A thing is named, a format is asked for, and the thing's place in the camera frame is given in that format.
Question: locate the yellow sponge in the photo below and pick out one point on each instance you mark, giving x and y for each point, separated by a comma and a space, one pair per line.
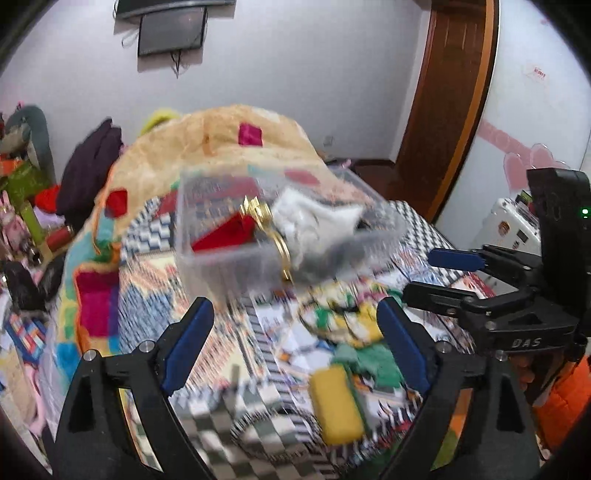
334, 404

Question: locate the dark purple garment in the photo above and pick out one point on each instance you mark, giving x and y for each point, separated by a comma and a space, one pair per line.
90, 168

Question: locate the red cylinder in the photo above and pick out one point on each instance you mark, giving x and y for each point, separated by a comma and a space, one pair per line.
57, 238

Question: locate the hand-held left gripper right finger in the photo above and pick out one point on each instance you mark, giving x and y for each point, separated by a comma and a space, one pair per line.
402, 344

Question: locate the white appliance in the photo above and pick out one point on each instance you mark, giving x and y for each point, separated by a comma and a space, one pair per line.
510, 226

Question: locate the grey green plush toy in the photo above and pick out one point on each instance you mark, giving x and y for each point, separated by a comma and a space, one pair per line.
27, 134

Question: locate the black bag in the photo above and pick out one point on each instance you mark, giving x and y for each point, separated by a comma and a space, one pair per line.
25, 286

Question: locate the white fluffy cloth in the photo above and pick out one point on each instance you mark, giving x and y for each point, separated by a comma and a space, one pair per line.
314, 219

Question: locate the clear plastic storage box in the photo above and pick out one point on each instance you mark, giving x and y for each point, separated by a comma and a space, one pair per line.
221, 258

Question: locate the brown wooden door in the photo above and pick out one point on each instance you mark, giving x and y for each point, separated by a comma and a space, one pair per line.
443, 101

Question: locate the patterned bed sheet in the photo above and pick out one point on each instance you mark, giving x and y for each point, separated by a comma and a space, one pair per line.
258, 350

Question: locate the yellow green patterned cloth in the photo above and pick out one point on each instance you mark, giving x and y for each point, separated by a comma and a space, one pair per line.
344, 321

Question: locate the red wall sticker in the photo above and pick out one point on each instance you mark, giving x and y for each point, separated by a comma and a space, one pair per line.
538, 73

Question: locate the gold metal ornament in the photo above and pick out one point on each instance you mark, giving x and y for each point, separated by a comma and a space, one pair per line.
265, 217

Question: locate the pink heart wall decoration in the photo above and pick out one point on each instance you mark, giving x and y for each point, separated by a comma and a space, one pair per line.
531, 154

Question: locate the green box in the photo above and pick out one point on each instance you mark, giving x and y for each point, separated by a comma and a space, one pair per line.
23, 182

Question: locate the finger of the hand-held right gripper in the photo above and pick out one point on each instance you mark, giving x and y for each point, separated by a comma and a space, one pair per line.
429, 297
455, 259

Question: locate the wall-mounted black screen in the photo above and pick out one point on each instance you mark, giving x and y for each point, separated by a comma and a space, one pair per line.
171, 27

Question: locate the red cloth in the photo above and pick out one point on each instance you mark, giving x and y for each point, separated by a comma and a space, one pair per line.
226, 235

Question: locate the person's right forearm orange sleeve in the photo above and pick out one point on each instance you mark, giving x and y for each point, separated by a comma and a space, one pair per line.
565, 401

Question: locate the beige plush blanket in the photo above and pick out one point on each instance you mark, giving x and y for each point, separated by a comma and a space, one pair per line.
152, 152

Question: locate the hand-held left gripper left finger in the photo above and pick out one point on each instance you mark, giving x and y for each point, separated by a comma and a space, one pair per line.
187, 346

